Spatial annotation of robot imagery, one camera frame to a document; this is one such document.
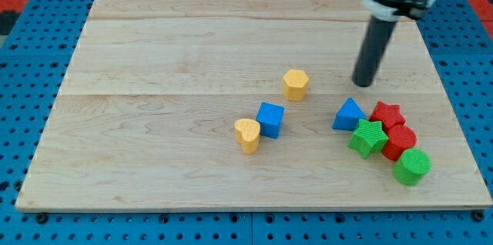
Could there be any blue cube block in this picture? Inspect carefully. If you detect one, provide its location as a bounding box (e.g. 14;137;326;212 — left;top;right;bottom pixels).
256;102;285;139

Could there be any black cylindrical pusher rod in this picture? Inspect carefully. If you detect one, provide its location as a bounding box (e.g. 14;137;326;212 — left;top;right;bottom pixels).
352;16;397;87

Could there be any wooden board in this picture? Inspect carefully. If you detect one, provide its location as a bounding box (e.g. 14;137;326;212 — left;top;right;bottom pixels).
15;0;492;213

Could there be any red star block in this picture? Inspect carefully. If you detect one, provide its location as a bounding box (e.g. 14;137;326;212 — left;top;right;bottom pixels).
369;101;407;132

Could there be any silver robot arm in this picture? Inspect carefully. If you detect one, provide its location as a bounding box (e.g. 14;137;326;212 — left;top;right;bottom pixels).
352;0;436;87

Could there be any blue triangle block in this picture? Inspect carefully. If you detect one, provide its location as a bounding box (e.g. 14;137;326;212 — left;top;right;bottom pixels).
332;97;367;131

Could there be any green cylinder block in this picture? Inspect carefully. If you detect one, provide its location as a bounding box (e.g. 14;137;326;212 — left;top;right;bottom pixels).
393;148;431;186

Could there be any yellow heart block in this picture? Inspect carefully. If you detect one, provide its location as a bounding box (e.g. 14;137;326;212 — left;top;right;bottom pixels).
234;119;260;154

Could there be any yellow hexagon block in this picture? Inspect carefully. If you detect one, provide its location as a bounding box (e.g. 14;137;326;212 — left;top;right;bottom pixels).
282;69;310;101

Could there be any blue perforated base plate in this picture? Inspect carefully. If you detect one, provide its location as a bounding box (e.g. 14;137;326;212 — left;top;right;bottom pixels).
1;0;492;244

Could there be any red cylinder block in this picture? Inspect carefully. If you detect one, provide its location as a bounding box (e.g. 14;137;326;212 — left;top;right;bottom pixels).
381;125;418;161

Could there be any green star block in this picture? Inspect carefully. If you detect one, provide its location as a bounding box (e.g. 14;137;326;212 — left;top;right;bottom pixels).
347;119;388;159

